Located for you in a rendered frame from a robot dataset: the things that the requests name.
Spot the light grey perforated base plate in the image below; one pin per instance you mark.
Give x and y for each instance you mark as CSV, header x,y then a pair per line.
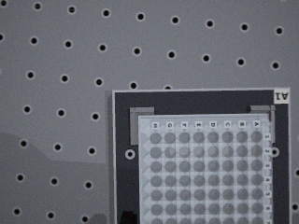
x,y
60,60

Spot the clear multi-well plate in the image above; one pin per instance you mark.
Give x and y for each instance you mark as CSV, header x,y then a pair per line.
x,y
219,185

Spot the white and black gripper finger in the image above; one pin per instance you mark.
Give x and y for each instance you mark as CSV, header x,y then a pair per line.
x,y
128,217

